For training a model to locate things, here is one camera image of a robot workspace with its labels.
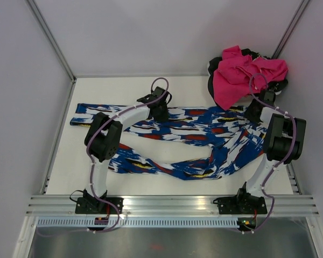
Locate white slotted cable duct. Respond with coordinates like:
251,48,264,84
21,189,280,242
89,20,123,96
37,217,239,228

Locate left aluminium frame post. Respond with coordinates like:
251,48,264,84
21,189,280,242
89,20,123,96
25,0,76,83

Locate blue white patterned trousers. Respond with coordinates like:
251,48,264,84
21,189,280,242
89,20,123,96
69,103,271,181

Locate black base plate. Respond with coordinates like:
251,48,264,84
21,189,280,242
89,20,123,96
213,197,267,215
75,197,124,214

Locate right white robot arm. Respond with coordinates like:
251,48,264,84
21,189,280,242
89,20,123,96
234,90,307,214

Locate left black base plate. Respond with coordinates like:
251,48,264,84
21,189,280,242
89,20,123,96
75,197,124,214

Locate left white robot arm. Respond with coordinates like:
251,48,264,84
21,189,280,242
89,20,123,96
71,87,172,216

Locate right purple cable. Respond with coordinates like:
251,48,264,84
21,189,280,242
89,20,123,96
238,73,302,235

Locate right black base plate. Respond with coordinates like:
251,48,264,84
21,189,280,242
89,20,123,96
213,197,267,215

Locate aluminium frame post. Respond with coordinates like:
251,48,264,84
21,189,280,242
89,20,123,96
25,0,76,83
272,0,312,59

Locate pink trousers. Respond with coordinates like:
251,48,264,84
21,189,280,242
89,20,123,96
213,46,288,110

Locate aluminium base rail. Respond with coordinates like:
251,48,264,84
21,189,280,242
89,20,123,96
25,195,319,217

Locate black garment pile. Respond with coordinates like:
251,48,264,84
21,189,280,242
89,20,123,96
207,48,288,98

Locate right aluminium frame post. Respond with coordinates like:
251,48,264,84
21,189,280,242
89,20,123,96
272,0,312,59

